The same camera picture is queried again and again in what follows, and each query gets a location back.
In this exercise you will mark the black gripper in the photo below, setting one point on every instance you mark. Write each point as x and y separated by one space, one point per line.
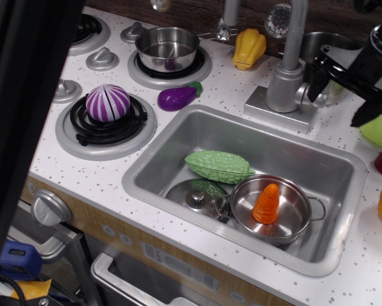
356 70

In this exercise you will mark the silver faucet lever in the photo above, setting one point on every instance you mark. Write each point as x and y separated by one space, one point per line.
304 96

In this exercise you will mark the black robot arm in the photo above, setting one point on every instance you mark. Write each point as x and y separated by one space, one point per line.
375 36

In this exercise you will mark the green plastic plate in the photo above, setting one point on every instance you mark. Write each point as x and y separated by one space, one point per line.
372 131

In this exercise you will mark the silver toy faucet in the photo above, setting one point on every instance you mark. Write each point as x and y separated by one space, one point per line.
276 103

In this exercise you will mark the steel cup behind faucet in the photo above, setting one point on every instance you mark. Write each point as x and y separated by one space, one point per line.
311 44

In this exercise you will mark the hanging slotted spoon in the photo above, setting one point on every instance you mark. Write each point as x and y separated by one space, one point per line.
277 20

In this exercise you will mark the yellow toy bell pepper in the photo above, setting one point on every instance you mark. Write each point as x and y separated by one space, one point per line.
250 45

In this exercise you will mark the steel pot in sink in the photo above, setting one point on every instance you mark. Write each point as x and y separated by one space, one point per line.
296 210

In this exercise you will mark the orange toy carrot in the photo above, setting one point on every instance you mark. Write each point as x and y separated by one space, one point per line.
266 208

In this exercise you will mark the green toy bitter gourd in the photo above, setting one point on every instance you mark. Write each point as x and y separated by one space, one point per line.
219 166

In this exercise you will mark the back right stove burner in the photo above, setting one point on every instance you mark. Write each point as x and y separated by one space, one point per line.
197 71

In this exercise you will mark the stove burner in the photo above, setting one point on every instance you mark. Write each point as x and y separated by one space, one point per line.
91 33
86 138
197 71

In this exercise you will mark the purple toy eggplant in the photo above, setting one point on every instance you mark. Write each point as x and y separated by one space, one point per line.
177 98

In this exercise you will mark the steel pot lid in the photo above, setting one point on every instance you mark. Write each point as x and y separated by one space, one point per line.
202 196

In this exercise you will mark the steel pot on burner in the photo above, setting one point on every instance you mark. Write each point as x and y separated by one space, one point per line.
158 45

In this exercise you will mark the metal sink basin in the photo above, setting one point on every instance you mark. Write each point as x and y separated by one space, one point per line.
331 175

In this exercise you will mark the hanging metal spoon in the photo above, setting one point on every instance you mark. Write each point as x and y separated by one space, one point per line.
161 5

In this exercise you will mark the silver stove knob top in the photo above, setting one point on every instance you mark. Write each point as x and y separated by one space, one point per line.
131 33

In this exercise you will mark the silver stove knob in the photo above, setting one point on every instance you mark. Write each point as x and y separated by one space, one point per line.
102 60
66 91
131 33

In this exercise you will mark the purple white toy onion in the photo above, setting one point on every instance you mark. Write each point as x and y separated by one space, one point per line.
107 103

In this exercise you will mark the silver stove knob middle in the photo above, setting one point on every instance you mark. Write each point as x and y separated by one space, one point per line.
102 60

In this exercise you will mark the back left stove burner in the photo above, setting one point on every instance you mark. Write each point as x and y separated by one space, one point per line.
91 33

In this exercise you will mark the front right stove burner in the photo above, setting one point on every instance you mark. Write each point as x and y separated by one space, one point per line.
86 138

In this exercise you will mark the silver stove knob lower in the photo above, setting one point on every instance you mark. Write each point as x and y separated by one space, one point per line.
66 91

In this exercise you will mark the silver oven dial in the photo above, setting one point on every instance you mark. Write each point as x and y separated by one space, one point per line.
48 209

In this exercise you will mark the blue clamp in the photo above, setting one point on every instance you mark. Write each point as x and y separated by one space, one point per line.
20 261

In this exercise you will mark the yellow cloth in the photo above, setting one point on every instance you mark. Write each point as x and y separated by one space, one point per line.
34 289

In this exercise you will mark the silver oven door handle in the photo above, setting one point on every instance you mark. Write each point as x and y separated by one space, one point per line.
126 281

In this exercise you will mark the black foreground post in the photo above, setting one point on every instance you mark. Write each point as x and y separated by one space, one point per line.
35 37

